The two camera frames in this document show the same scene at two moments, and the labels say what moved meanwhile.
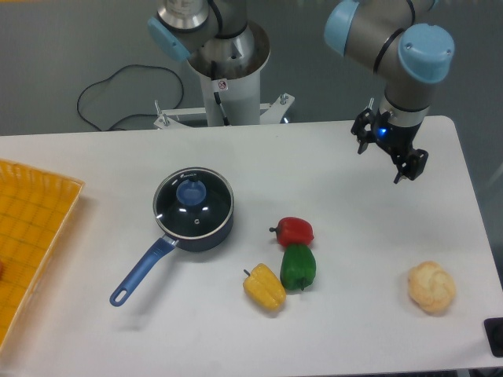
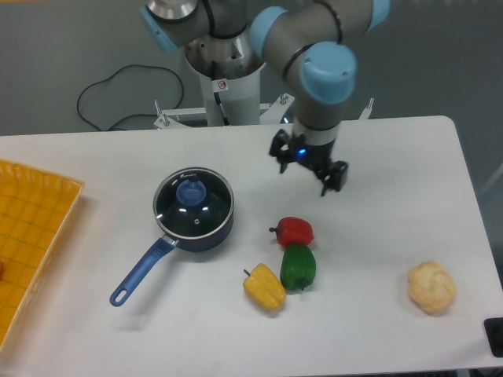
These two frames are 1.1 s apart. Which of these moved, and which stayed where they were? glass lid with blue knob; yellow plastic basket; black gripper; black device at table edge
Moved: black gripper
Stayed: glass lid with blue knob; black device at table edge; yellow plastic basket
